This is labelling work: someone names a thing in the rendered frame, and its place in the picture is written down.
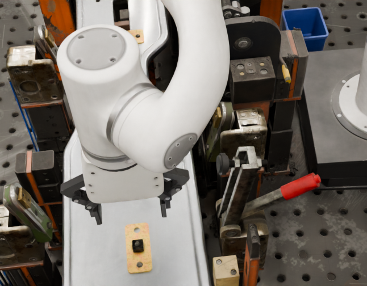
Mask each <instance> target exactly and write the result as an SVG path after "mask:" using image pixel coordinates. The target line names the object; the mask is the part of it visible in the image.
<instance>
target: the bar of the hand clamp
mask: <svg viewBox="0 0 367 286"><path fill-rule="evenodd" d="M267 165H268V162H267V159H261V158H260V156H256V152H255V147H254V146H243V147H238V149H237V153H236V156H235V157H233V160H229V159H228V156H227V155H226V154H225V153H219V155H218V156H217V158H216V169H217V172H218V173H219V174H220V175H226V173H227V172H228V170H229V168H232V169H231V173H230V176H229V178H228V182H227V185H226V189H225V192H224V195H223V198H222V202H221V205H220V208H219V212H218V218H222V214H223V213H224V211H226V215H225V217H224V220H223V224H222V227H224V226H226V225H238V224H239V221H240V219H241V215H242V213H243V210H244V207H245V205H246V202H247V200H248V196H249V194H250V191H251V189H252V186H253V183H254V181H255V178H256V175H257V172H258V170H261V167H267Z"/></svg>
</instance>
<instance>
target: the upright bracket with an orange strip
mask: <svg viewBox="0 0 367 286"><path fill-rule="evenodd" d="M260 247H261V244H260V239H259V236H258V230H257V226H256V225H255V224H248V232H247V241H246V248H245V259H244V272H243V284H242V286H257V278H258V271H259V265H260Z"/></svg>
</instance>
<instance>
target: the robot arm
mask: <svg viewBox="0 0 367 286"><path fill-rule="evenodd" d="M160 1H161V2H162V3H163V4H164V5H165V7H166V8H167V9H168V11H169V12H170V14H171V15H172V17H173V19H174V22H175V24H176V26H177V31H178V37H179V44H180V50H179V57H178V64H177V67H176V71H175V72H174V75H173V78H172V80H171V82H170V84H169V86H168V88H167V89H166V91H165V92H164V93H163V92H162V91H160V90H159V89H158V88H156V87H155V86H154V85H153V84H152V82H151V81H150V80H149V79H148V78H147V76H146V75H145V72H144V71H143V68H142V66H141V59H140V51H139V46H138V43H137V41H136V40H135V38H134V37H133V36H132V35H131V34H130V33H129V32H128V31H126V30H124V29H123V28H120V27H118V26H113V25H109V24H95V25H91V26H87V27H84V28H80V29H78V30H76V31H74V32H73V33H71V34H70V35H69V36H68V37H67V38H66V39H65V40H64V41H63V42H62V43H61V45H60V47H59V49H58V52H57V65H58V68H59V72H60V75H61V79H62V82H63V85H64V89H65V92H66V96H67V99H68V103H69V106H70V110H71V113H72V116H73V120H74V123H75V126H76V130H77V133H78V138H79V140H80V144H81V163H82V172H83V174H81V175H79V176H77V177H75V178H73V179H70V180H68V181H66V182H64V183H62V184H61V190H60V192H61V194H63V195H64V196H66V197H68V198H71V199H72V202H75V203H77V204H81V205H84V206H85V209H86V210H87V211H89V212H90V216H91V217H95V220H96V222H97V225H101V224H102V206H101V203H114V202H120V201H131V200H140V199H149V198H153V197H158V198H159V199H160V207H161V215H162V217H163V218H164V217H167V215H166V209H170V208H171V206H170V201H171V200H172V196H173V195H174V194H176V193H177V192H179V191H180V190H182V186H183V185H185V184H186V183H187V181H188V180H189V179H190V175H189V171H188V170H185V169H181V168H177V167H176V166H178V165H179V164H180V163H181V162H182V161H183V160H184V159H185V158H186V156H187V155H188V153H189V152H190V151H191V149H192V148H193V146H194V145H195V143H196V142H197V141H198V139H199V137H200V136H201V134H202V132H203V131H204V129H205V127H206V126H207V124H208V122H209V121H210V119H211V117H212V115H213V114H214V112H215V110H216V108H217V106H218V105H219V103H220V100H221V98H222V96H223V94H224V91H225V89H226V85H227V81H228V75H229V69H230V46H229V41H228V35H227V29H226V24H225V21H224V17H223V13H222V6H221V0H160ZM339 107H340V111H341V113H342V114H343V116H344V117H345V119H346V120H347V121H348V122H349V123H350V124H351V125H353V126H354V127H355V128H357V129H358V130H360V131H362V132H365V133H367V37H366V43H365V49H364V55H363V59H362V65H361V71H360V74H358V75H356V76H354V77H353V78H351V79H350V80H349V81H347V82H346V83H345V85H344V86H343V87H342V89H341V92H340V95H339ZM165 178H169V179H171V180H170V181H168V180H166V179H165ZM84 186H85V188H86V190H82V189H80V188H82V187H84Z"/></svg>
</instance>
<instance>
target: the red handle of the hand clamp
mask: <svg viewBox="0 0 367 286"><path fill-rule="evenodd" d="M320 182H321V179H320V176H319V175H318V174H317V175H315V174H314V173H311V174H308V175H306V176H303V177H301V178H299V179H297V180H294V181H292V182H290V183H288V184H286V185H283V186H281V188H279V189H277V190H275V191H272V192H270V193H268V194H266V195H264V196H261V197H259V198H256V199H254V200H252V201H250V202H247V203H246V205H245V207H244V210H243V213H242V215H241V219H242V218H245V217H247V216H250V215H252V214H254V213H257V212H259V211H261V210H263V209H266V208H269V207H271V206H273V205H275V204H278V203H280V202H282V201H284V200H290V199H292V198H294V197H297V196H299V195H301V194H304V193H306V192H309V191H311V190H313V189H316V188H318V187H320V184H319V183H320ZM225 215H226V211H224V213H223V214H222V221H223V220H224V217H225Z"/></svg>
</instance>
